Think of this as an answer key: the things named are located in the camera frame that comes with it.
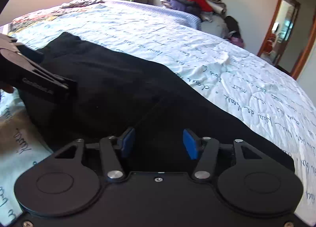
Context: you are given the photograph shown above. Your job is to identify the wooden door frame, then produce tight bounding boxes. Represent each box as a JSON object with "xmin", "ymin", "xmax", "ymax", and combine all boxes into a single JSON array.
[{"xmin": 257, "ymin": 0, "xmax": 316, "ymax": 80}]

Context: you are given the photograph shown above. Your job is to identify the white script-printed quilt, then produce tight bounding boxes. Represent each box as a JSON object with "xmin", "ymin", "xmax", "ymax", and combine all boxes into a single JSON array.
[{"xmin": 0, "ymin": 0, "xmax": 316, "ymax": 227}]

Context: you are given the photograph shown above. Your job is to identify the blue knitted blanket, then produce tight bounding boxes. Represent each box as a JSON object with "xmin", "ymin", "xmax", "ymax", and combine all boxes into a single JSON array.
[{"xmin": 106, "ymin": 0, "xmax": 202, "ymax": 30}]

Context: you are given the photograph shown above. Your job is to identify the black backpack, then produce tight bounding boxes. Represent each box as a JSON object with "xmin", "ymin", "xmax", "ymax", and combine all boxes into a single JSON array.
[{"xmin": 224, "ymin": 16, "xmax": 242, "ymax": 39}]

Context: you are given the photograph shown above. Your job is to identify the grey cloth bundle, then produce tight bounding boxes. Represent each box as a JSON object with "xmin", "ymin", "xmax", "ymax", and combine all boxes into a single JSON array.
[{"xmin": 201, "ymin": 12, "xmax": 229, "ymax": 39}]

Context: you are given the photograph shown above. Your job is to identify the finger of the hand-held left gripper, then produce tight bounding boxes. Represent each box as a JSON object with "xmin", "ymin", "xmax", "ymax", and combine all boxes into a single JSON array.
[{"xmin": 52, "ymin": 75, "xmax": 78, "ymax": 101}]

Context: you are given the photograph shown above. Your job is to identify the navy puffer jacket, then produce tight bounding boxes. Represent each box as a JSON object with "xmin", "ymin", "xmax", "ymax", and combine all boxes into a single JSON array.
[{"xmin": 168, "ymin": 0, "xmax": 201, "ymax": 16}]

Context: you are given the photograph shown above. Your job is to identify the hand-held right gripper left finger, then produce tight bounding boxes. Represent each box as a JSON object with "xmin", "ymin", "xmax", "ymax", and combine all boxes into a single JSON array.
[{"xmin": 53, "ymin": 128, "xmax": 136, "ymax": 182}]

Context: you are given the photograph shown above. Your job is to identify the purple bag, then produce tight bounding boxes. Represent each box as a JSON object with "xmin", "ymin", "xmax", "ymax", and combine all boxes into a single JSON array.
[{"xmin": 229, "ymin": 37, "xmax": 245, "ymax": 49}]

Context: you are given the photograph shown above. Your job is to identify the black pants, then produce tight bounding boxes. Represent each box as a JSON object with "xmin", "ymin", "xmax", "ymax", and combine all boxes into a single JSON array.
[{"xmin": 18, "ymin": 32, "xmax": 296, "ymax": 177}]

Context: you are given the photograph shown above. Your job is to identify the patterned bed sheet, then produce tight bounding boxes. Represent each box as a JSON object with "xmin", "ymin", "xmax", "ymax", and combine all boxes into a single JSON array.
[{"xmin": 10, "ymin": 0, "xmax": 107, "ymax": 34}]

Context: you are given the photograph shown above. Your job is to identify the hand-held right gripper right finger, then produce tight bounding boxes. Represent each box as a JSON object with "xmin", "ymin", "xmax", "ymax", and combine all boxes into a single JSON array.
[{"xmin": 182, "ymin": 129, "xmax": 269, "ymax": 182}]

